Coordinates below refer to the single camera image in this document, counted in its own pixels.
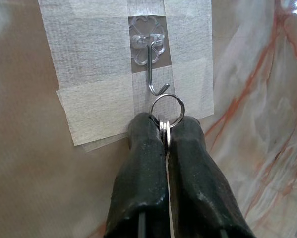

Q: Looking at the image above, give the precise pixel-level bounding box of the white mesh tape strip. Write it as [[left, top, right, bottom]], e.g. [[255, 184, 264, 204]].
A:
[[38, 0, 134, 91], [56, 58, 215, 152], [164, 0, 215, 119], [127, 0, 166, 17]]

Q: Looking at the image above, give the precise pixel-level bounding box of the brown paper sheet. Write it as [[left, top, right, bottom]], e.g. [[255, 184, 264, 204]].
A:
[[0, 0, 238, 238]]

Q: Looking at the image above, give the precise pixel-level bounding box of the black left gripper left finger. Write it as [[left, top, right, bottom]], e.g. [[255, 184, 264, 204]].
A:
[[102, 112, 170, 238]]

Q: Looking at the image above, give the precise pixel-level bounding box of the key bunch with purple carabiner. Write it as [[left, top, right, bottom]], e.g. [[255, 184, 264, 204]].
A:
[[149, 93, 186, 154]]

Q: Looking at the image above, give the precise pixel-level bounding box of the clear adhesive metal hook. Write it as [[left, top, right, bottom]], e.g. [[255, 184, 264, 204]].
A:
[[129, 15, 171, 95]]

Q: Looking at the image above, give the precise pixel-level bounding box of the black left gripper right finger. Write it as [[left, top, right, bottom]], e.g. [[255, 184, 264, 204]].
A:
[[167, 116, 257, 238]]

